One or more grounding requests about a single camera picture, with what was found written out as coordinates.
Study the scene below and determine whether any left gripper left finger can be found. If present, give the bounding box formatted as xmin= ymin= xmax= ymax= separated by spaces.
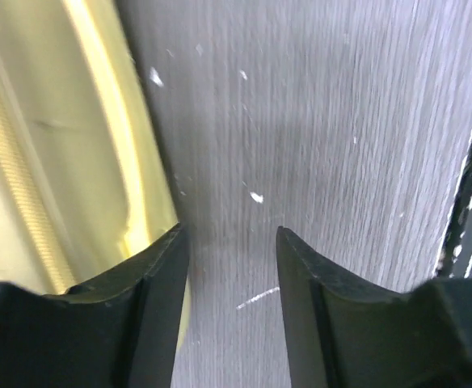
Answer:
xmin=0 ymin=225 xmax=189 ymax=387

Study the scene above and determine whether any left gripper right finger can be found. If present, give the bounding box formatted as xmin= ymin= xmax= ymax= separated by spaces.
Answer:
xmin=276 ymin=227 xmax=472 ymax=387

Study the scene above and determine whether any yellow suitcase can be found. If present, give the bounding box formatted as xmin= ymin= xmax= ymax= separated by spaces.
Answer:
xmin=0 ymin=0 xmax=192 ymax=352

